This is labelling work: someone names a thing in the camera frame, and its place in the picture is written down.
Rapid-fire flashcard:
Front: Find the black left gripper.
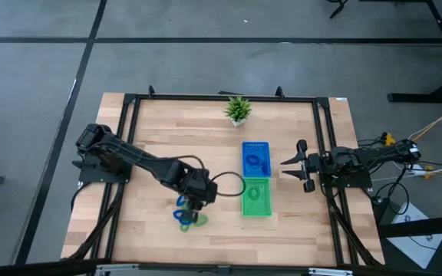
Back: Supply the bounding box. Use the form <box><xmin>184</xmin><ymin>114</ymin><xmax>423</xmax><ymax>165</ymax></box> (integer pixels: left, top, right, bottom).
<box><xmin>180</xmin><ymin>170</ymin><xmax>219</xmax><ymax>225</ymax></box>

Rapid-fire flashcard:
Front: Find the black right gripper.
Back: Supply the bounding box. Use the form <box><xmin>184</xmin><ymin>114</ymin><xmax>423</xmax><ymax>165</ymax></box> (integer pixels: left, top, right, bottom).
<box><xmin>280</xmin><ymin>139</ymin><xmax>322</xmax><ymax>194</ymax></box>

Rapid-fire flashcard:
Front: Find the blue plastic slotted basket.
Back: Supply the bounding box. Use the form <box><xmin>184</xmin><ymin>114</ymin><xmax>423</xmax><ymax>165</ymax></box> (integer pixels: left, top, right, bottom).
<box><xmin>241</xmin><ymin>141</ymin><xmax>272</xmax><ymax>179</ymax></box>

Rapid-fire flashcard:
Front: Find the green plastic slotted basket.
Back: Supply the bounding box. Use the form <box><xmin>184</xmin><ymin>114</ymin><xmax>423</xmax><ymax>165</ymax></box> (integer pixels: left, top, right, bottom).
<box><xmin>241</xmin><ymin>177</ymin><xmax>273</xmax><ymax>218</ymax></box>

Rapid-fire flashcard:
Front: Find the small potted green plant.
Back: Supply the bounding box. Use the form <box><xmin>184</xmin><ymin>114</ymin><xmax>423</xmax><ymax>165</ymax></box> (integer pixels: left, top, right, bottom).
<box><xmin>223</xmin><ymin>95</ymin><xmax>252</xmax><ymax>127</ymax></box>

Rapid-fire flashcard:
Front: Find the black table beam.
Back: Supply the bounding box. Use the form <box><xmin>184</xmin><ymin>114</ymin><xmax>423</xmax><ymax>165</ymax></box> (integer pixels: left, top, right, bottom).
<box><xmin>376</xmin><ymin>213</ymin><xmax>442</xmax><ymax>239</ymax></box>

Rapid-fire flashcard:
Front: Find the white box with logo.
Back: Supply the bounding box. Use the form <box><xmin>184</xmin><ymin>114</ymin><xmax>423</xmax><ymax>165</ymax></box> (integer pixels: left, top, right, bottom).
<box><xmin>389</xmin><ymin>201</ymin><xmax>442</xmax><ymax>269</ymax></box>

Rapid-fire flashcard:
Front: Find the black chair leg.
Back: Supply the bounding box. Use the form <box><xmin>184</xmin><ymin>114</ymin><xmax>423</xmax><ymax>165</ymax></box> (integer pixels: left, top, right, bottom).
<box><xmin>327</xmin><ymin>0</ymin><xmax>349</xmax><ymax>19</ymax></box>

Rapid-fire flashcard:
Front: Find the black gantry bar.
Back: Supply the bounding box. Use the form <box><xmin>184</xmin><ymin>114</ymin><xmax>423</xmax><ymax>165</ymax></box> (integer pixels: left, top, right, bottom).
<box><xmin>0</xmin><ymin>257</ymin><xmax>442</xmax><ymax>276</ymax></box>

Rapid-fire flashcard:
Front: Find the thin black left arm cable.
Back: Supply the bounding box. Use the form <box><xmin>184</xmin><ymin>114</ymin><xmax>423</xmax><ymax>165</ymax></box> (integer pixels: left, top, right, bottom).
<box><xmin>167</xmin><ymin>154</ymin><xmax>209</xmax><ymax>178</ymax></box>

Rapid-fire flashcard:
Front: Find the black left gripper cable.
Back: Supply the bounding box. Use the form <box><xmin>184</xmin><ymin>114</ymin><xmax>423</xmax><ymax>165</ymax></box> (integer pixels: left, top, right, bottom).
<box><xmin>209</xmin><ymin>170</ymin><xmax>247</xmax><ymax>198</ymax></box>

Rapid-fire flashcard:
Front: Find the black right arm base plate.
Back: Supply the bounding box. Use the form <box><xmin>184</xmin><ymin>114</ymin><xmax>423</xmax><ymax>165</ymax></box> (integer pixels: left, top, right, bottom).
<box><xmin>318</xmin><ymin>168</ymin><xmax>374</xmax><ymax>189</ymax></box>

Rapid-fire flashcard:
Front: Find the silver metal bracket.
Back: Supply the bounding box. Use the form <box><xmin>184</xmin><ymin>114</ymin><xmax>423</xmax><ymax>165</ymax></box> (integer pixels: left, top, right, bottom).
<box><xmin>94</xmin><ymin>263</ymin><xmax>142</xmax><ymax>276</ymax></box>
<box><xmin>308</xmin><ymin>267</ymin><xmax>355</xmax><ymax>276</ymax></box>

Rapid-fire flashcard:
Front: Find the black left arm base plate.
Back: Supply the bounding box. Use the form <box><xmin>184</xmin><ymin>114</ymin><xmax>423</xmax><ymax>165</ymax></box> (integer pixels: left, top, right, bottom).
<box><xmin>78</xmin><ymin>153</ymin><xmax>133</xmax><ymax>184</ymax></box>

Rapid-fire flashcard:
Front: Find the black aluminium table frame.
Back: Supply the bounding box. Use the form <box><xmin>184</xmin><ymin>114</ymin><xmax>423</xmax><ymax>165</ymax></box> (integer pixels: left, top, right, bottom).
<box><xmin>61</xmin><ymin>84</ymin><xmax>385</xmax><ymax>269</ymax></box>

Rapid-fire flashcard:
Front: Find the white cable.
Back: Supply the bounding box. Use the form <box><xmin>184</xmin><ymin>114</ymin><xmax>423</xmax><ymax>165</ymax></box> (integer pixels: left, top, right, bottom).
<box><xmin>370</xmin><ymin>160</ymin><xmax>442</xmax><ymax>182</ymax></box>

